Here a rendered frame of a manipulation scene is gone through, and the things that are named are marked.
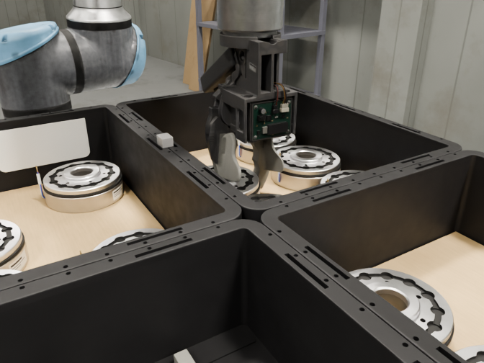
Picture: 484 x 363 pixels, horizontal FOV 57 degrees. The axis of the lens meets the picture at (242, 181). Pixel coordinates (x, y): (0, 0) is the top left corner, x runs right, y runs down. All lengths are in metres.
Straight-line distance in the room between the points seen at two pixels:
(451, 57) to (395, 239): 2.85
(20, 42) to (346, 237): 0.60
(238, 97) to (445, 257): 0.29
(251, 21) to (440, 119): 2.95
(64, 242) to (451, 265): 0.43
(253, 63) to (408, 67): 2.84
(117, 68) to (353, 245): 0.58
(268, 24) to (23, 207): 0.40
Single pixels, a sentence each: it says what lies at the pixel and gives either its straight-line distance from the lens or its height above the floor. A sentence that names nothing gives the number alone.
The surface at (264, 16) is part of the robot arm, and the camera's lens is 0.51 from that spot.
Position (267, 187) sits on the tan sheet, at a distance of 0.65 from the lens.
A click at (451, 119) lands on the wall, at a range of 3.36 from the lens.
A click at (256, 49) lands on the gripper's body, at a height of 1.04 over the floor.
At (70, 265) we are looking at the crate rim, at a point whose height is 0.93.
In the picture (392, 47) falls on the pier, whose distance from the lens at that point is 3.37.
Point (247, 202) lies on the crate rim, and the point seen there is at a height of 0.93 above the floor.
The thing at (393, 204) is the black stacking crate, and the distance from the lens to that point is 0.48.
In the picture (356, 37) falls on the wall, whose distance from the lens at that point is 3.73.
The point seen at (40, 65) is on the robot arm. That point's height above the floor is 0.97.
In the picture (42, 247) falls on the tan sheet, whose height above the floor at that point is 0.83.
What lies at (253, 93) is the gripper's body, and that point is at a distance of 0.51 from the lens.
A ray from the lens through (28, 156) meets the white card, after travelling 0.70.
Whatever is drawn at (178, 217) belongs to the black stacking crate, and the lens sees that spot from 0.50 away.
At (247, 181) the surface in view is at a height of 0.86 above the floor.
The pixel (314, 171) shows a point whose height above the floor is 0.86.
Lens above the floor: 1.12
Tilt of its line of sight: 26 degrees down
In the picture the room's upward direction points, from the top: straight up
